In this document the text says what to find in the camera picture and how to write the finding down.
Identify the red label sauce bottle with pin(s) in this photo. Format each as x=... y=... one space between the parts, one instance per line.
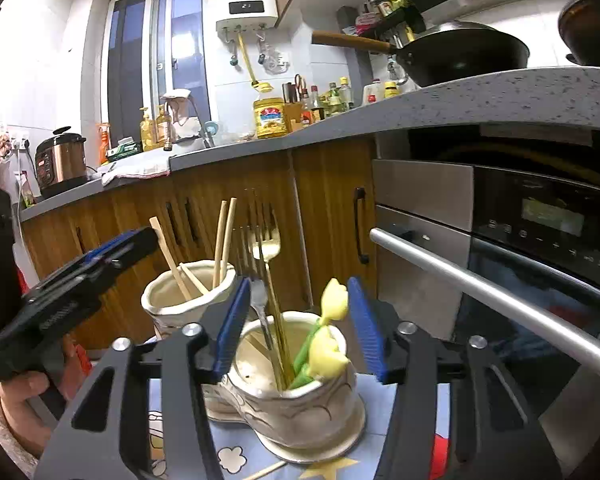
x=306 y=112

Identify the wooden knife block with scissors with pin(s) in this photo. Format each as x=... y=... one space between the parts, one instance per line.
x=293 y=110

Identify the spice jar with dark lid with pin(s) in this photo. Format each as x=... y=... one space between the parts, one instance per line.
x=375 y=4

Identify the amber dish soap bottle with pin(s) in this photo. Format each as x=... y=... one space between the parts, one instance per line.
x=163 y=130

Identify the brown electric rice cooker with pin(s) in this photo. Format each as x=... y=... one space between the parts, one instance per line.
x=60 y=165

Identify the blue cartoon printed cloth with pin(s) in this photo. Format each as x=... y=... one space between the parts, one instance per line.
x=235 y=460

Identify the pale wooden chopstick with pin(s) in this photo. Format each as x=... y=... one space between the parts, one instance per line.
x=219 y=245
x=170 y=260
x=265 y=471
x=192 y=277
x=228 y=240

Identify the orange spray bottle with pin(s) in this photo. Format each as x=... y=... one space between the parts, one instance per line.
x=103 y=145

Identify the gold metal fork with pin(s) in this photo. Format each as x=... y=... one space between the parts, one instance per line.
x=265 y=245

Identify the wooden base cabinets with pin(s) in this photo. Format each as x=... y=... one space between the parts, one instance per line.
x=320 y=200

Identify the white pink dish cloth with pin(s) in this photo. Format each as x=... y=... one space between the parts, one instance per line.
x=137 y=167

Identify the white jug with red label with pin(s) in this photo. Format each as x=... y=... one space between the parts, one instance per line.
x=373 y=94

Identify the yellow dish soap bottle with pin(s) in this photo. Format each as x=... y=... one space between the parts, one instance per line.
x=147 y=132

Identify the white wall outlet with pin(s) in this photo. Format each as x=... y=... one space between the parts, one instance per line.
x=21 y=143

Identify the green box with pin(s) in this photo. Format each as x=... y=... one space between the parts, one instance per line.
x=125 y=150

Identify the person's left forearm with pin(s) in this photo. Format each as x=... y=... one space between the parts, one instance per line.
x=0 y=442

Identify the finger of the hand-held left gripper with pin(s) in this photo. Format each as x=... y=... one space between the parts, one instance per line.
x=135 y=250
x=105 y=251

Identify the yellow cooking oil bottle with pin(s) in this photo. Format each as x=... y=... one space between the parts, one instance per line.
x=270 y=117

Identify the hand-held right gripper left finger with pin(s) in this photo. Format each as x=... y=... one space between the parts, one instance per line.
x=232 y=325

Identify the dark sauce bottle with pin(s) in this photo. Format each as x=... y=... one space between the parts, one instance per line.
x=317 y=107

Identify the yellow lid jar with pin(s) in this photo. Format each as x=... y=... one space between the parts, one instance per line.
x=390 y=91

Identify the sliding glass window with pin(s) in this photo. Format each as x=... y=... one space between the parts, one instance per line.
x=155 y=60

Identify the silver metal fork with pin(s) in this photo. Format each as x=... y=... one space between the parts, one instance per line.
x=259 y=305

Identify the built-in steel oven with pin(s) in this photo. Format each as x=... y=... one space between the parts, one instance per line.
x=505 y=270

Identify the grey speckled kitchen countertop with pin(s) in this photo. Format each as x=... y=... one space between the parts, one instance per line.
x=480 y=95

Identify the person's left hand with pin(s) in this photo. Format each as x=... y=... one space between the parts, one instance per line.
x=25 y=397

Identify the cream ceramic double utensil holder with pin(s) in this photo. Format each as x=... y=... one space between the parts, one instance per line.
x=320 y=410

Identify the cloth-draped faucet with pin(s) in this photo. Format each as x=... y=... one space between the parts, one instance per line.
x=182 y=115

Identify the steel hanging ladle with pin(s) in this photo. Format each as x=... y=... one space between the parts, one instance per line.
x=394 y=67

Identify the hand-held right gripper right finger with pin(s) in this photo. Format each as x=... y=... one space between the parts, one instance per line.
x=367 y=330

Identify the clear bottle with yellow cap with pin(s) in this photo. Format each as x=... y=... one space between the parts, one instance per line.
x=346 y=95

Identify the black wall spice shelf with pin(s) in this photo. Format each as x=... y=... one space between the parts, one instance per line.
x=380 y=25

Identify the green glass bottle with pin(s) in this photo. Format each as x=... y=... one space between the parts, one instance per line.
x=334 y=102

